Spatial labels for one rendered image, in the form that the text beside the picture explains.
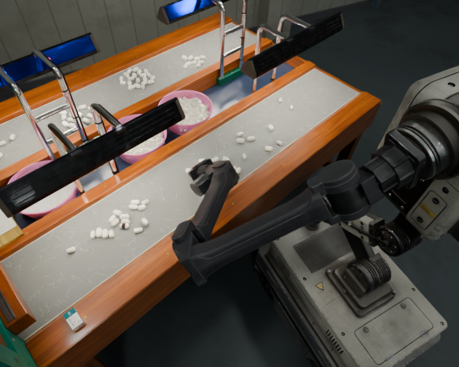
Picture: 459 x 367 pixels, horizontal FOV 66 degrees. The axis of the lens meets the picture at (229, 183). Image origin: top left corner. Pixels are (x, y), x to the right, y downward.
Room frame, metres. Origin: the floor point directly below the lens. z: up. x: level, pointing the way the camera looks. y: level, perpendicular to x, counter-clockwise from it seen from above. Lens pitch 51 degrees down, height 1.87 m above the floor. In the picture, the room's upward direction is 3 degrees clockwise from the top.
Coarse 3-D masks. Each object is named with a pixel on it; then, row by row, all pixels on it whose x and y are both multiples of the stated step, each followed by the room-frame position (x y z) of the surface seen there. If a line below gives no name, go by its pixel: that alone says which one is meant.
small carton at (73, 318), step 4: (72, 308) 0.35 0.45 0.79; (68, 312) 0.33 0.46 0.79; (72, 312) 0.33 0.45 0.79; (76, 312) 0.33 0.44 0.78; (64, 316) 0.32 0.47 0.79; (68, 316) 0.32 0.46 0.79; (72, 316) 0.32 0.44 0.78; (76, 316) 0.32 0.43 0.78; (68, 320) 0.31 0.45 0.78; (72, 320) 0.31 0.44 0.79; (76, 320) 0.31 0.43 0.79; (80, 320) 0.31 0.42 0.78; (68, 324) 0.30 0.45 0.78; (72, 324) 0.30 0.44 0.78; (76, 324) 0.30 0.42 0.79; (80, 324) 0.30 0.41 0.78; (84, 324) 0.31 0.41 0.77; (72, 328) 0.29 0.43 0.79; (76, 328) 0.29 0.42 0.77
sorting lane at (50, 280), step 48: (288, 96) 1.51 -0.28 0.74; (336, 96) 1.53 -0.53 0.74; (192, 144) 1.12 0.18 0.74; (240, 144) 1.13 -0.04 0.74; (288, 144) 1.15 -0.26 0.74; (144, 192) 0.83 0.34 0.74; (192, 192) 0.85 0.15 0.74; (48, 240) 0.59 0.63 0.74; (96, 240) 0.60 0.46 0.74; (144, 240) 0.62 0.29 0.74; (48, 288) 0.42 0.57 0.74
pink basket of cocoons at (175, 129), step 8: (168, 96) 1.42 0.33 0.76; (176, 96) 1.44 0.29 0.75; (184, 96) 1.45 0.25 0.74; (192, 96) 1.45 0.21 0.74; (200, 96) 1.44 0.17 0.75; (160, 104) 1.36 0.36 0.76; (208, 104) 1.39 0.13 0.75; (168, 128) 1.27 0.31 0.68; (176, 128) 1.22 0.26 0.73; (184, 128) 1.22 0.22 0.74; (192, 128) 1.23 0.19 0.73
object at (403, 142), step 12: (396, 132) 0.51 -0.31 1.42; (384, 144) 0.52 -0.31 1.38; (396, 144) 0.49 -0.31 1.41; (408, 144) 0.48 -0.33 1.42; (372, 156) 0.50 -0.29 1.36; (384, 156) 0.48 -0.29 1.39; (396, 156) 0.47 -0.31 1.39; (408, 156) 0.46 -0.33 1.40; (420, 156) 0.45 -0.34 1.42; (360, 168) 0.48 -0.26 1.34; (372, 168) 0.46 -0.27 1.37; (384, 168) 0.45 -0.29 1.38; (396, 168) 0.45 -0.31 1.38; (408, 168) 0.45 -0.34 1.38; (420, 168) 0.45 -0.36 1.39; (384, 180) 0.43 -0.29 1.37; (396, 180) 0.44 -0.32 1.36; (408, 180) 0.45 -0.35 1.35; (384, 192) 0.42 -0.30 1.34
